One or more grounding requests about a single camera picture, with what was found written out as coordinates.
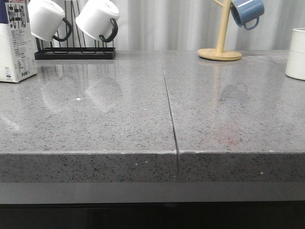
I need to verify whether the white blue milk carton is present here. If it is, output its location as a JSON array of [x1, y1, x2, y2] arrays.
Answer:
[[0, 0, 37, 83]]

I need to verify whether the cream HOME ribbed mug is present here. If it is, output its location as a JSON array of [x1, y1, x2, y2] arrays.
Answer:
[[285, 28, 305, 81]]

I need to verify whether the wooden mug tree stand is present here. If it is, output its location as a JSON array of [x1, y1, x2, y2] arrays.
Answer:
[[197, 0, 242, 61]]

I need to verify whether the blue mug on stand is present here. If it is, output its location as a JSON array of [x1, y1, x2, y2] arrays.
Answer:
[[231, 0, 264, 30]]

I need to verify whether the black wire mug rack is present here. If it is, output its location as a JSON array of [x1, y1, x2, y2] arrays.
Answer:
[[35, 0, 116, 60]]

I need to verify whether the white mug black handle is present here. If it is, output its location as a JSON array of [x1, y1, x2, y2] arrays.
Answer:
[[75, 0, 120, 43], [28, 0, 72, 42]]

